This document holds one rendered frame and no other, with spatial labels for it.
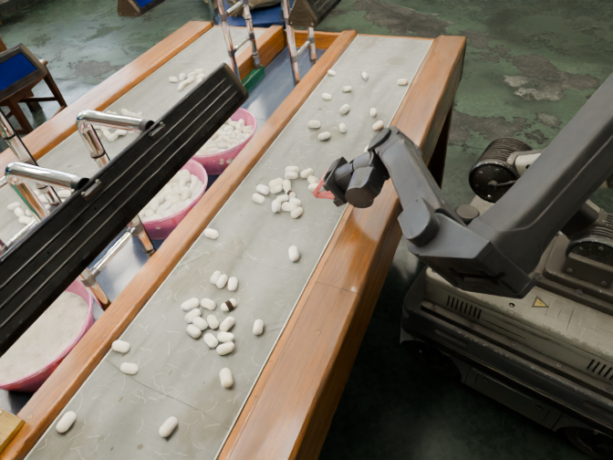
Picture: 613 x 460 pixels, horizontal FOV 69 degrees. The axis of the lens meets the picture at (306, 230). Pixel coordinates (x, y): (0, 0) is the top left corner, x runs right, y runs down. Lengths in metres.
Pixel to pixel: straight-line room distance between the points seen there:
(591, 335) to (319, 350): 0.71
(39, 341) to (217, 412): 0.42
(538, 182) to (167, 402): 0.67
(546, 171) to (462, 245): 0.11
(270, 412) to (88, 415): 0.33
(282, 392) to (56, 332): 0.51
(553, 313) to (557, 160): 0.82
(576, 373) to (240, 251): 0.89
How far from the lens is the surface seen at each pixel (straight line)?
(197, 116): 0.82
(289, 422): 0.76
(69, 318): 1.07
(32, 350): 1.07
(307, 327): 0.84
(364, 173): 0.87
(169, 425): 0.82
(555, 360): 1.34
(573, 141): 0.50
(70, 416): 0.91
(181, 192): 1.23
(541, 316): 1.27
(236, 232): 1.06
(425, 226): 0.51
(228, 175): 1.19
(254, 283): 0.95
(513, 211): 0.48
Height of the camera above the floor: 1.47
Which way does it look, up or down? 45 degrees down
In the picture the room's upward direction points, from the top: 8 degrees counter-clockwise
